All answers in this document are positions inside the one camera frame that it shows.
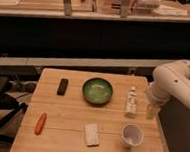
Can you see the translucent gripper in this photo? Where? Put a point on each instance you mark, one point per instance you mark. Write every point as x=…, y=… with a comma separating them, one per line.
x=152, y=110

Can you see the green ceramic bowl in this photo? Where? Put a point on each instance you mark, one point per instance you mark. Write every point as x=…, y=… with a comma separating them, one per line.
x=97, y=91

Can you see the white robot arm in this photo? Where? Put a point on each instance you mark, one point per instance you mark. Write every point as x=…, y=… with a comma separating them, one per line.
x=171, y=79

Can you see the small white bottle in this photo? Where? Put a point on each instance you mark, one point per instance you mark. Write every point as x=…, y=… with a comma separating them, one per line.
x=131, y=103

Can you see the white folded cloth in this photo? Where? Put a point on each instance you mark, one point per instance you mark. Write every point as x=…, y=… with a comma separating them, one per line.
x=91, y=135

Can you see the black rectangular block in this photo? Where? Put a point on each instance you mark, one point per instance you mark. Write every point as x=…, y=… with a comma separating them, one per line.
x=62, y=87

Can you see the orange carrot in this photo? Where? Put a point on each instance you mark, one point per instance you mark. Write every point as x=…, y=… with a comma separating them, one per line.
x=40, y=124

